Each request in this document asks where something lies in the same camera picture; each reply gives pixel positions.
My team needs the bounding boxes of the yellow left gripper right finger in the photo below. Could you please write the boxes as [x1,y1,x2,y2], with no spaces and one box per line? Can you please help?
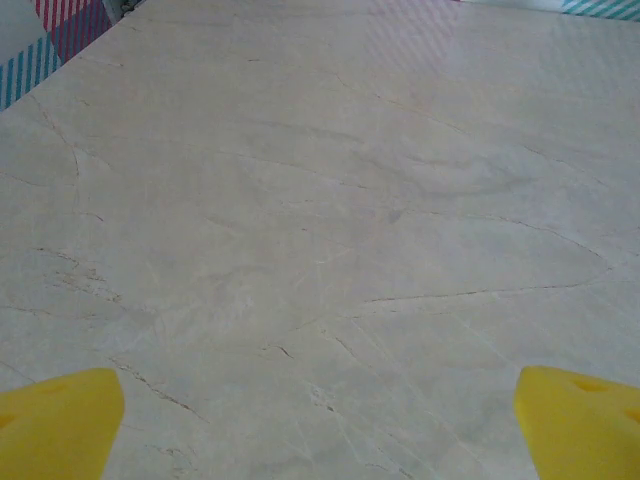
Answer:
[515,365,640,480]

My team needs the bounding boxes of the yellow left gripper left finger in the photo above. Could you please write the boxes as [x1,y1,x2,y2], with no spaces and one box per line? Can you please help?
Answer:
[0,367,126,480]

